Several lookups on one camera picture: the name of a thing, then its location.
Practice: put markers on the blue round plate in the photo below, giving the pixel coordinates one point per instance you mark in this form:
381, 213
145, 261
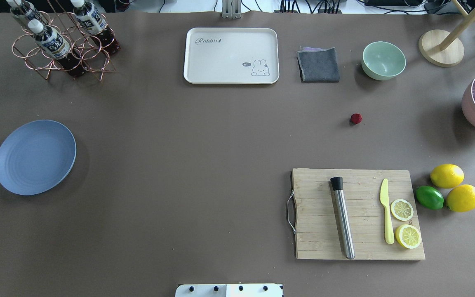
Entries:
36, 157

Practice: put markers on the left dark drink bottle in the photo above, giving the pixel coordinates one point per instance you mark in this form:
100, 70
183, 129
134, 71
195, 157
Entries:
23, 12

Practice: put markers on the wooden cutting board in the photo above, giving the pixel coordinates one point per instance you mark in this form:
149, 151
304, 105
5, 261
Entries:
317, 226

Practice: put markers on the lower whole lemon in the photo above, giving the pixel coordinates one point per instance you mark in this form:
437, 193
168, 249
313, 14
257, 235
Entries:
461, 198

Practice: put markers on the steel muddler black tip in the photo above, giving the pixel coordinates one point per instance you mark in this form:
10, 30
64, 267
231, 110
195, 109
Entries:
337, 186

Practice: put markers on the whole lemon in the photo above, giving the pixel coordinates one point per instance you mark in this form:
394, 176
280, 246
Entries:
447, 176
461, 198

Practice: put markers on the green lime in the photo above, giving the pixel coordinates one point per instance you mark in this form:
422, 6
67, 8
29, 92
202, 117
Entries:
429, 197

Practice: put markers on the front dark drink bottle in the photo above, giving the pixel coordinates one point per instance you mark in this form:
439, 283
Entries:
57, 47

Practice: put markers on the right dark drink bottle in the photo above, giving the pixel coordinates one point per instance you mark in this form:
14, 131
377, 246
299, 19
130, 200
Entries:
90, 19

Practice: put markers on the dark drink bottle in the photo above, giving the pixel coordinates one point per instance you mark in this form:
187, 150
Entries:
23, 12
90, 19
57, 47

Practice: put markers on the upper whole lemon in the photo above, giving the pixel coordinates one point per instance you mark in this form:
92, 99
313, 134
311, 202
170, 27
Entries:
447, 176

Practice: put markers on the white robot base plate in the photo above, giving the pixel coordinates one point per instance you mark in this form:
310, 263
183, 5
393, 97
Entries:
230, 290

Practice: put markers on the lemon half slice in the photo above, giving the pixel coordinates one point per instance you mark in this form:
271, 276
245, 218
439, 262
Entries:
408, 236
402, 210

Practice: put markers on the wooden cup stand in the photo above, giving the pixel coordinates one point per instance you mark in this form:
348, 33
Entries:
443, 48

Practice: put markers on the red strawberry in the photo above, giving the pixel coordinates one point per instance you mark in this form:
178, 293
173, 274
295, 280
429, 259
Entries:
355, 119

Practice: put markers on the mint green bowl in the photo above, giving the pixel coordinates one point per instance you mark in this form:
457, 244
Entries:
383, 61

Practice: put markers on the cream rabbit tray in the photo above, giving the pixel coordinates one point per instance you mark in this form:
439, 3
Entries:
231, 55

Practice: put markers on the yellow plastic knife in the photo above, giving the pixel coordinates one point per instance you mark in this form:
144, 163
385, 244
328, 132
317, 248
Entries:
385, 202

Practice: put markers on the lower lemon half slice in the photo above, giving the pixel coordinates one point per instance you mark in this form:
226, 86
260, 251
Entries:
408, 236

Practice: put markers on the upper lemon half slice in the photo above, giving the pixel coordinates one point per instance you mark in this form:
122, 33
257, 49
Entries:
402, 210

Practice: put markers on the copper wire bottle rack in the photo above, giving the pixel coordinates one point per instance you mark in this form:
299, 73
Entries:
96, 60

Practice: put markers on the grey folded cloth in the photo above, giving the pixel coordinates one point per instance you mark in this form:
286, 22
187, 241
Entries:
318, 65

